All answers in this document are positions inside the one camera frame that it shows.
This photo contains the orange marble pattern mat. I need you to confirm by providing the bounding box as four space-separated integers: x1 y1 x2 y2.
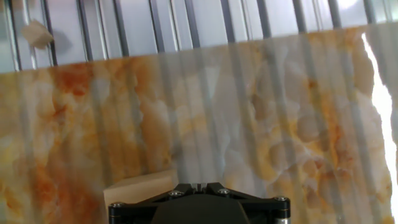
0 23 398 224

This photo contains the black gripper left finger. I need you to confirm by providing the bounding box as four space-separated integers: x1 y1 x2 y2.
108 182 200 224

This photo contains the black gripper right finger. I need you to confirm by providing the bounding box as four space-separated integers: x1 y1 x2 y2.
205 182 292 224

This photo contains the tiny wooden cube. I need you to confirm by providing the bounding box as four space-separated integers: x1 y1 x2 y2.
21 19 54 50

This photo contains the light wooden block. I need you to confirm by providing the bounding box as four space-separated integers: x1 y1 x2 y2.
103 169 180 224

